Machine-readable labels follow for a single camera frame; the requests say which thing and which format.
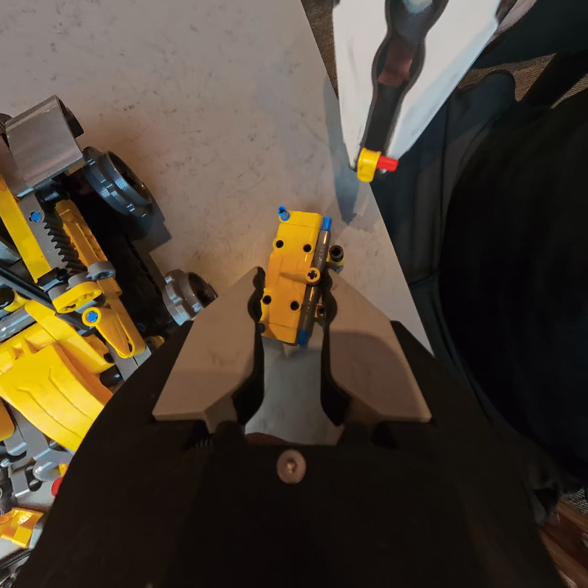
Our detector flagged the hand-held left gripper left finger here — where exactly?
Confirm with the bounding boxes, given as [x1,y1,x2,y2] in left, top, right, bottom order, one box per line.
[152,266,267,435]

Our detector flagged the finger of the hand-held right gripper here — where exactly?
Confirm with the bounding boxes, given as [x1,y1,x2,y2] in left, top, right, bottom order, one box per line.
[383,0,503,159]
[331,0,393,171]

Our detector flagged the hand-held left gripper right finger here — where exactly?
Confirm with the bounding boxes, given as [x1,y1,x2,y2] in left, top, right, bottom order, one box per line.
[319,270,433,428]

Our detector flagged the yellow connector brick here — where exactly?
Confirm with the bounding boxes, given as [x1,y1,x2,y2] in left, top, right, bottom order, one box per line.
[356,147,383,183]

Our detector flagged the yellow brick subassembly blue pins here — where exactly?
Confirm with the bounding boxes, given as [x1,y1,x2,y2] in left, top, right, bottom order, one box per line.
[258,206,346,347]

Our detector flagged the person's right forearm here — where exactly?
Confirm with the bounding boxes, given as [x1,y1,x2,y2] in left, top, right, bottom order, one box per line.
[469,0,588,70]

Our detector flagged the grey desk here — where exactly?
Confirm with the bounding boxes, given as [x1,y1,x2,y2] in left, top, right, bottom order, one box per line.
[0,0,435,446]

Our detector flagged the person's right hand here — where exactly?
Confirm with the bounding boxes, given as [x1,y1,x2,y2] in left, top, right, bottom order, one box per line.
[379,39,414,88]

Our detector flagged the person's dark clothed body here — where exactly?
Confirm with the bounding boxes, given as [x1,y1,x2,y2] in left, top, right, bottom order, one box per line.
[371,69,588,526]

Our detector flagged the yellow toy brick car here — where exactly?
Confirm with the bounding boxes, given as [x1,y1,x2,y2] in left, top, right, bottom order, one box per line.
[0,94,219,511]

